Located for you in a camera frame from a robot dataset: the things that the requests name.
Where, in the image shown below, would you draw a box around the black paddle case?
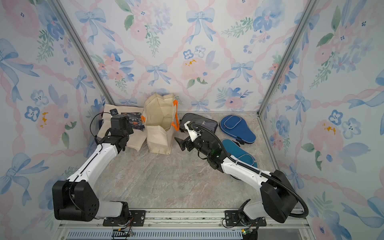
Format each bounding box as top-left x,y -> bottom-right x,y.
180,113 -> 218,133

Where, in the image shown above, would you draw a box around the canvas bag navy handles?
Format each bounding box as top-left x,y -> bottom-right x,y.
97,104 -> 146,152

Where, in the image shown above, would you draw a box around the teal paddle case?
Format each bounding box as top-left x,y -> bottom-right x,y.
222,139 -> 258,168

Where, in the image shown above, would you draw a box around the blue paddle case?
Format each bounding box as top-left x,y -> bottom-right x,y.
220,115 -> 256,145

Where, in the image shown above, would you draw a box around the canvas bag orange handles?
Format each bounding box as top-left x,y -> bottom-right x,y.
141,93 -> 180,155

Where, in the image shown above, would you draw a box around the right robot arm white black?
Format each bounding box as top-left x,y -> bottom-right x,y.
175,137 -> 298,226

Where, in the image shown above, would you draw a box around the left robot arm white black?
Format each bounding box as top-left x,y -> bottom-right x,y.
52,115 -> 134,226

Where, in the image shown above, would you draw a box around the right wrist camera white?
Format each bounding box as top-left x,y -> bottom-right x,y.
184,121 -> 201,142

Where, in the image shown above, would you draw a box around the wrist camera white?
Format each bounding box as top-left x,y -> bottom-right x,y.
184,121 -> 201,142
110,109 -> 119,116

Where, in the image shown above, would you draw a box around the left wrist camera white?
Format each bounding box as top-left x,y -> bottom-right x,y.
110,109 -> 119,116

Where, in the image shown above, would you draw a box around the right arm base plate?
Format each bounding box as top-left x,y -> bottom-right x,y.
222,210 -> 267,228

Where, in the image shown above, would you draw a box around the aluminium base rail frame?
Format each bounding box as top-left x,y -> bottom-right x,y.
53,209 -> 315,240

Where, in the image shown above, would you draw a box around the aluminium corner post left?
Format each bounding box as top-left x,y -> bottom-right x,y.
48,0 -> 115,105

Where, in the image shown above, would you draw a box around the aluminium corner post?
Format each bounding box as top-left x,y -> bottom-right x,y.
257,0 -> 317,118
48,0 -> 115,105

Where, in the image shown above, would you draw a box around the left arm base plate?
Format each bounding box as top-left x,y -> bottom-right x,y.
103,210 -> 147,227

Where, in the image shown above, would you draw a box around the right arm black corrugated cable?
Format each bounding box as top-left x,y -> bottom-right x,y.
191,123 -> 310,218

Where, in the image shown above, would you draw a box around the aluminium corner post right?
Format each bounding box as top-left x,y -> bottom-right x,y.
257,0 -> 317,118

